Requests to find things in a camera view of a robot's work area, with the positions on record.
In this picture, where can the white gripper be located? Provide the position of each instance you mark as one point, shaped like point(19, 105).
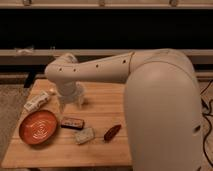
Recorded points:
point(70, 93)

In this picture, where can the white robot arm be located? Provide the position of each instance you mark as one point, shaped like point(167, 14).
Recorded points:
point(162, 103)

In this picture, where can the orange ceramic bowl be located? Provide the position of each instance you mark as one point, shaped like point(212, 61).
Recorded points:
point(38, 127)

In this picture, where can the dark chocolate bar wrapper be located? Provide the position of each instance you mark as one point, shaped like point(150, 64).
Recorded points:
point(72, 123)

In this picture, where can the white crumpled packet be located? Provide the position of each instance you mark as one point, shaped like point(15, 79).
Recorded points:
point(84, 135)

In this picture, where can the white tube package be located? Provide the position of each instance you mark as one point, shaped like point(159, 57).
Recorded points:
point(36, 102)

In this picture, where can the wooden table board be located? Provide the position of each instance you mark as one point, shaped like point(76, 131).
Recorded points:
point(103, 109)

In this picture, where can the grey wall rail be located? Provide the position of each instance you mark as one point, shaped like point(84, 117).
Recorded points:
point(41, 57)

